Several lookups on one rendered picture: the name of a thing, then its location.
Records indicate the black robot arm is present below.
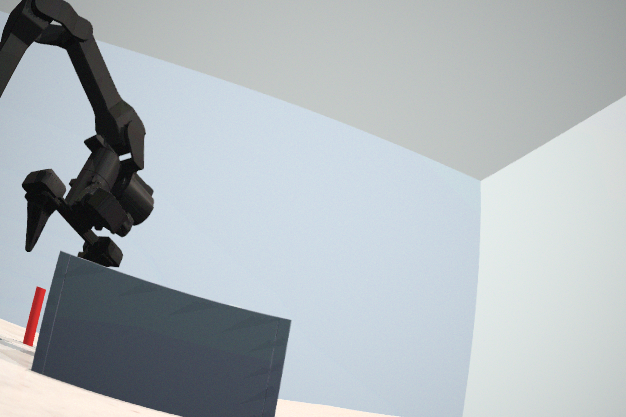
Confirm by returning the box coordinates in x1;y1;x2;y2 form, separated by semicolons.
0;0;154;237

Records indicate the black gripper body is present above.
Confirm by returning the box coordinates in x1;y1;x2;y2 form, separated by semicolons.
22;169;123;267

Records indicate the red peg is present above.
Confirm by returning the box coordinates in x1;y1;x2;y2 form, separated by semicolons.
23;287;46;346

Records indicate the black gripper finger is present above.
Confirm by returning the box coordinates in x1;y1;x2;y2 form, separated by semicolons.
77;251;113;267
24;191;60;252

